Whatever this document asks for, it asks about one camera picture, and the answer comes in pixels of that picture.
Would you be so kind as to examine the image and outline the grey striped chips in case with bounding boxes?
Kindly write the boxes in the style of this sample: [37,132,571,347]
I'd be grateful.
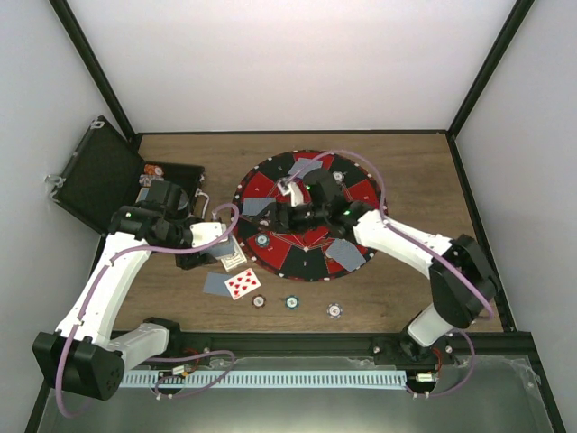
[139,175,154,187]

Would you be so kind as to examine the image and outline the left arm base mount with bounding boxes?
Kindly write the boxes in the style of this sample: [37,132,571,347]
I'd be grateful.
[143,341,211,365]

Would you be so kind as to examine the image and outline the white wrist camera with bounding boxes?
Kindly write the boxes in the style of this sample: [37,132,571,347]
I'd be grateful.
[190,221,226,248]
[277,178,305,207]

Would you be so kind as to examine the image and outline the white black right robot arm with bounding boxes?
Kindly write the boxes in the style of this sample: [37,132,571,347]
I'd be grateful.
[252,168,499,364]

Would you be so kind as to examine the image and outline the white playing card box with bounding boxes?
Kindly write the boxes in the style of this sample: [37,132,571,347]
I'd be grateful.
[220,253,247,272]

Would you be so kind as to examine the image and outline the face-up hearts playing card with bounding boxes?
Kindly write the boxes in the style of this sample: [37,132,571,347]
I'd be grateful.
[224,268,261,300]

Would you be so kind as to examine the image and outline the teal poker chip stack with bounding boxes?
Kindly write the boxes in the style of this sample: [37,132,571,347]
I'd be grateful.
[285,296,299,310]

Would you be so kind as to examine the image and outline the blue white poker chip stack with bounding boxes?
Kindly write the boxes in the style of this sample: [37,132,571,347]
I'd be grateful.
[326,303,343,318]

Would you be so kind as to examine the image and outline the face-down cards top seat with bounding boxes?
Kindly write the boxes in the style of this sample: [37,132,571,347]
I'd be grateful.
[288,158,323,179]

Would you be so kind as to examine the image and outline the face-down cards seat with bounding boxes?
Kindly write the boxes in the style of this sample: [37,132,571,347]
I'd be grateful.
[288,158,323,179]
[325,239,366,272]
[242,198,276,217]

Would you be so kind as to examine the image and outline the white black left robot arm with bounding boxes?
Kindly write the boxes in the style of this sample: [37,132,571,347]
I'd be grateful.
[32,180,234,401]

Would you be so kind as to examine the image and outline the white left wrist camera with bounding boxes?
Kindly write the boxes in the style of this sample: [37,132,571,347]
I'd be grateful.
[190,221,226,248]

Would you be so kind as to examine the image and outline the round red black poker mat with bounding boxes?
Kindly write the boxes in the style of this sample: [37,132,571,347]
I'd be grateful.
[233,150,380,281]

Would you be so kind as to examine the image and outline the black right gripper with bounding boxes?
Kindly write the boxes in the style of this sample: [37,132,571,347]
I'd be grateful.
[252,201,329,235]

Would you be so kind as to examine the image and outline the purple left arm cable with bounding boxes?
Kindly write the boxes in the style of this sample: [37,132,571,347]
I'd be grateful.
[54,203,240,419]

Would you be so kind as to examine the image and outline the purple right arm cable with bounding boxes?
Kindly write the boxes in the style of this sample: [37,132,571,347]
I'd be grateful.
[288,150,495,400]

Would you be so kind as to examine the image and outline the brown poker chip stack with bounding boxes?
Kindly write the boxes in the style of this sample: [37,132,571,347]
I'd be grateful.
[252,295,266,309]

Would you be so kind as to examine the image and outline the black aluminium frame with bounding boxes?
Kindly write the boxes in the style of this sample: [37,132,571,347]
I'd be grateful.
[50,1,565,432]

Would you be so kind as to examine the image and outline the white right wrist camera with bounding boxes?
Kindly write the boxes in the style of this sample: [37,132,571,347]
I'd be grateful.
[277,178,305,207]

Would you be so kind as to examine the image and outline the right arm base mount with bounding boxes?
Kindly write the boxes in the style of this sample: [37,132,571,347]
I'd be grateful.
[371,338,455,368]

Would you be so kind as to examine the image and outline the black poker chip case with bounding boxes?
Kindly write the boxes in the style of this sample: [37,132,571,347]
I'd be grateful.
[50,115,205,235]

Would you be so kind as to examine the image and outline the single teal poker chip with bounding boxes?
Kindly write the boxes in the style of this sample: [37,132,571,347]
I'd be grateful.
[255,233,270,248]

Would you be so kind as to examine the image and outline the light blue slotted cable duct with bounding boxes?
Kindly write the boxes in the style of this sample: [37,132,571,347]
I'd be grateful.
[120,370,407,391]

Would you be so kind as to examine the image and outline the card deck in case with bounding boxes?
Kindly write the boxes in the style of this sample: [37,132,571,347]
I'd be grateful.
[135,188,150,203]

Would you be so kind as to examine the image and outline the blue patterned card deck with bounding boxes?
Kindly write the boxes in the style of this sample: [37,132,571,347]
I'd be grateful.
[206,237,236,260]

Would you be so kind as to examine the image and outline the single face-down blue card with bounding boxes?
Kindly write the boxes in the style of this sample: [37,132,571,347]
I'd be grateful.
[203,272,231,298]

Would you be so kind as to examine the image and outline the orange chip stack in case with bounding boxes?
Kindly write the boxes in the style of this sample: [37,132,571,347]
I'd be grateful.
[143,164,164,177]

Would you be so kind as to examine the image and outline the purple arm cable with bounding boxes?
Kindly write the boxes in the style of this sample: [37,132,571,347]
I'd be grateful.
[288,150,495,400]
[54,203,240,419]

